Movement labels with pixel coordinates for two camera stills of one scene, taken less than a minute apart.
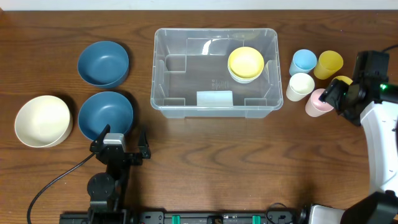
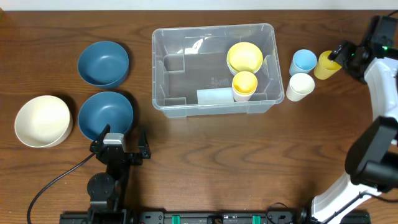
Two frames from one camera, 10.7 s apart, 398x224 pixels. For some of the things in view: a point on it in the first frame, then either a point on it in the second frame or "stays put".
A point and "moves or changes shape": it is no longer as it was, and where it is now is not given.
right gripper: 337,98 to 339,51
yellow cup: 329,62 stays put
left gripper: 123,155 stays put
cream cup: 300,85 stays put
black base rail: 155,217 stays put
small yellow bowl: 245,62 moves or changes shape
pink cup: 314,107 to 238,98
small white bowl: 246,80 to 232,70
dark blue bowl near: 99,109 stays put
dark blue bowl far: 104,64 stays put
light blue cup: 304,61 stays put
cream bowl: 43,121 stays put
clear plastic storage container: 191,78 stays put
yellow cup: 344,78 to 244,83
